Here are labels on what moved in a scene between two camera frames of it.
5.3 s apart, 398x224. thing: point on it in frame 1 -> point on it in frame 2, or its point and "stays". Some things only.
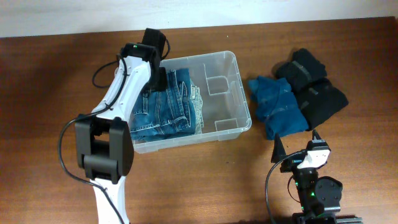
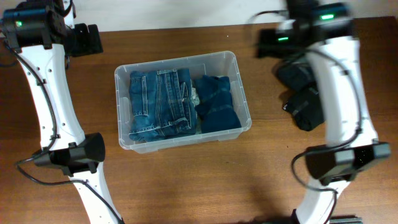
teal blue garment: [276, 105] -> [214, 109]
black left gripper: [162, 82] -> [86, 47]
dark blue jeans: [164, 113] stays
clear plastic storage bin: [227, 112] stays
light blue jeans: [198, 109] stays
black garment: [301, 70] stays
